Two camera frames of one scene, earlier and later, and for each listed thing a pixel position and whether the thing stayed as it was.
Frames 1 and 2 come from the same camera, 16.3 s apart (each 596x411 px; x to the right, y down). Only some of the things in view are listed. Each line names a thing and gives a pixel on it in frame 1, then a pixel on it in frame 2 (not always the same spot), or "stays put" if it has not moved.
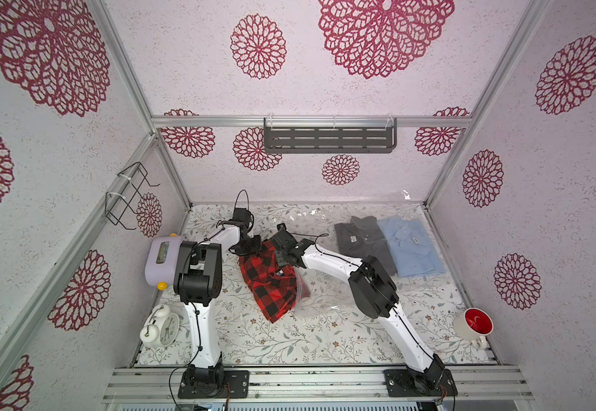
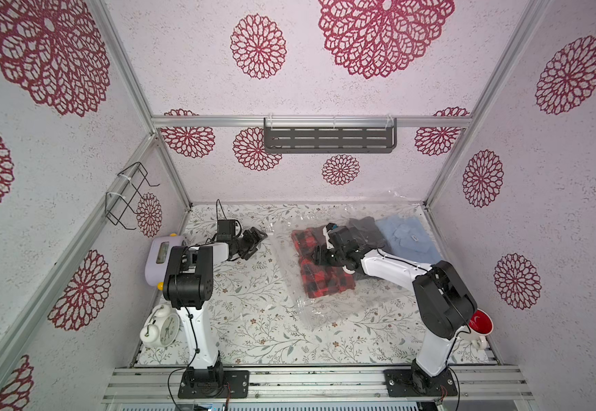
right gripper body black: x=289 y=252 -> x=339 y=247
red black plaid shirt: x=274 y=286 -> x=318 y=279
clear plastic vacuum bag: x=397 y=231 stays put
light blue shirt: x=411 y=250 stays put
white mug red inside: x=473 y=324 stays put
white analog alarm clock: x=161 y=328 stays put
